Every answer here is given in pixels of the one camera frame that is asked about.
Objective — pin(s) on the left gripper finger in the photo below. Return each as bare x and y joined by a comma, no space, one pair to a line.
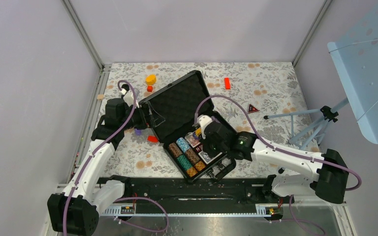
145,107
156,120

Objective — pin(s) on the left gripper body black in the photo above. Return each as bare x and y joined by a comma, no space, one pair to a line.
138,120

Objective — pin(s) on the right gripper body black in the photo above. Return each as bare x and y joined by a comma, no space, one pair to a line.
210,146

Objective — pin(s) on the black poker chip case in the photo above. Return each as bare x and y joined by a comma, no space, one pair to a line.
177,103

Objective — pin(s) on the blue playing card deck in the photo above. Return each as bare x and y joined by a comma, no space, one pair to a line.
206,157

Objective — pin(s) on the clear plastic disc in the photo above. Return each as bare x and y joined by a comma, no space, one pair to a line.
191,139

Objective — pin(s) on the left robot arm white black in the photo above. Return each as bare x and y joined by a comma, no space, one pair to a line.
76,210

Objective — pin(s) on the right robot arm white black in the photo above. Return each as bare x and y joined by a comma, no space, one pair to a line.
322,174

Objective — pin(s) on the purple toy microphone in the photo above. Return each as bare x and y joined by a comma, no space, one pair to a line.
138,132

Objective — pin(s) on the red rectangular block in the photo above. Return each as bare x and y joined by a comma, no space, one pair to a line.
152,139

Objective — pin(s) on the yellow dealer button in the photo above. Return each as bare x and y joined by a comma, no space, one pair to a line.
198,132

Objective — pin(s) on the yellow cylinder block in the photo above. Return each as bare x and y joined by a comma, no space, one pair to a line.
151,79

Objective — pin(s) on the black microphone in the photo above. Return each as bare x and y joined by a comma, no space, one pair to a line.
125,87

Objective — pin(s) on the red playing card deck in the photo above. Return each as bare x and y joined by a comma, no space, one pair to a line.
198,138

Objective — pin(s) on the brown chip stack far left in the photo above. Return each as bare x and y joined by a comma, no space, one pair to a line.
182,160

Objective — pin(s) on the red black triangle card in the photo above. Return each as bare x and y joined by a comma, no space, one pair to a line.
252,109

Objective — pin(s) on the red block beside case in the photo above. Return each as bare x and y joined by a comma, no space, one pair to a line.
227,83

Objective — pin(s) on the floral table mat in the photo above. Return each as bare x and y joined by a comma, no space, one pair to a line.
272,87

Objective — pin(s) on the light blue tripod stand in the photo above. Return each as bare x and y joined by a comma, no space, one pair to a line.
317,129

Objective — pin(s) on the light blue perforated panel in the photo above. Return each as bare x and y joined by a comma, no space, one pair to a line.
355,56

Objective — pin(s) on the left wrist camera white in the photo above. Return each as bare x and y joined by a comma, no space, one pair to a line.
129,97

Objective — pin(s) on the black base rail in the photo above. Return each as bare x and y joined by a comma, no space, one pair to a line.
176,196

